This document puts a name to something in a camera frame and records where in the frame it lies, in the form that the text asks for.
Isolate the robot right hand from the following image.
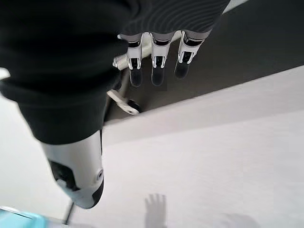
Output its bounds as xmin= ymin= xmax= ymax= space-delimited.
xmin=0 ymin=0 xmax=231 ymax=209

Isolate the white hospital bed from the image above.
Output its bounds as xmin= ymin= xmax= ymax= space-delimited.
xmin=112 ymin=32 xmax=183 ymax=71

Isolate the bed caster wheel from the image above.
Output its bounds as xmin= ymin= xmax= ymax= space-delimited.
xmin=106 ymin=89 xmax=143 ymax=116

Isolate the white bin blue lid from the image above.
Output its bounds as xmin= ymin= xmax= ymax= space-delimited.
xmin=0 ymin=205 xmax=49 ymax=228

